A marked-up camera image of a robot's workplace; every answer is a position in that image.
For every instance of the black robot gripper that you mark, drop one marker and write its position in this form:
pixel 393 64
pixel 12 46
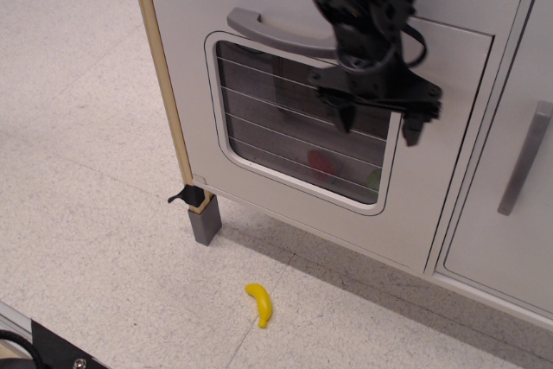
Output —
pixel 389 85

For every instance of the white oven door with window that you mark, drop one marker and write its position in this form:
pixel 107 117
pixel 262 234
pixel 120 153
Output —
pixel 249 117

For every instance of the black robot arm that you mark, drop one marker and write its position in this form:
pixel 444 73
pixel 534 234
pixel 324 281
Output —
pixel 368 29

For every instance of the green toy apple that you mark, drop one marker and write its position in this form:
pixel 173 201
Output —
pixel 373 180

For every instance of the red green toy strawberry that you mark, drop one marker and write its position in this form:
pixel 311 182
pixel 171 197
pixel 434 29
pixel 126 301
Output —
pixel 324 167

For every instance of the white toy kitchen cabinet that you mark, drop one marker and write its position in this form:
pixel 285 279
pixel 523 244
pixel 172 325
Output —
pixel 504 21

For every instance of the white cupboard door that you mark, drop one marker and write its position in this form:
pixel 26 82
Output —
pixel 511 256

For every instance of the black clamp lever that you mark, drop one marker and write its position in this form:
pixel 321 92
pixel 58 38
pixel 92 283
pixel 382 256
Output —
pixel 192 195

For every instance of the yellow toy banana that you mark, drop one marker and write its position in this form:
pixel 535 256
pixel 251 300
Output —
pixel 264 303

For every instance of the grey cupboard door handle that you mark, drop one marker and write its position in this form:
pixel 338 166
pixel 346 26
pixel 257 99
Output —
pixel 527 155

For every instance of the wooden kitchen leg post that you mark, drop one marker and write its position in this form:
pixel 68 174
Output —
pixel 205 220

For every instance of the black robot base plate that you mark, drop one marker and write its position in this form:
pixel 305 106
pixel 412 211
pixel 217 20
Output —
pixel 56 352

